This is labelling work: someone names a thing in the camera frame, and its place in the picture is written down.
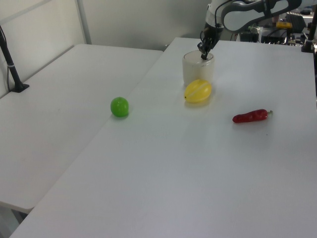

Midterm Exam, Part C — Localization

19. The black pole with base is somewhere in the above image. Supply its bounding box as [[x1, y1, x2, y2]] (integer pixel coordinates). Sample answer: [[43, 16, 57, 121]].
[[0, 24, 30, 93]]

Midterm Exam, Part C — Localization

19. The red toy chili pepper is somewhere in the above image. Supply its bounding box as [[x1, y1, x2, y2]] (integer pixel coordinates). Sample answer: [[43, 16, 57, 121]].
[[232, 109, 274, 124]]

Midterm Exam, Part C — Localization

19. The black electronics box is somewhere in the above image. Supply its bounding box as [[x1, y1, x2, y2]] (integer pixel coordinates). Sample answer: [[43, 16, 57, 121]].
[[239, 24, 261, 42]]

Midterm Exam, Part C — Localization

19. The white cylindrical cup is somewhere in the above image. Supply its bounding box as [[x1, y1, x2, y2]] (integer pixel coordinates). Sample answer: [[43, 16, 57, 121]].
[[182, 50, 215, 88]]

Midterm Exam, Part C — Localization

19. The green toy lime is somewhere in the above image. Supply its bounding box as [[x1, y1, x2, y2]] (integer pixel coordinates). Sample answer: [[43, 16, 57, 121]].
[[110, 96, 130, 119]]

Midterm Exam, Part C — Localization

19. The black camera stand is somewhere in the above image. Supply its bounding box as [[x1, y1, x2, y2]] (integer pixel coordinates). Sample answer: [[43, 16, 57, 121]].
[[301, 13, 317, 53]]

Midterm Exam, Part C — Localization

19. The yellow toy melon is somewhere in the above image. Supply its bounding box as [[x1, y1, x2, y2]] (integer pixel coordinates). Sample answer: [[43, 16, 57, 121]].
[[184, 79, 213, 104]]

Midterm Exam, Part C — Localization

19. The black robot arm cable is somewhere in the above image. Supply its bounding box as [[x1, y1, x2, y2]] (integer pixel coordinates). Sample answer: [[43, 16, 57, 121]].
[[214, 0, 251, 28]]

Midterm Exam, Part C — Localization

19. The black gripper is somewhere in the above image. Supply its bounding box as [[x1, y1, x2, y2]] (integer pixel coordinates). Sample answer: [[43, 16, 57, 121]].
[[197, 22, 222, 60]]

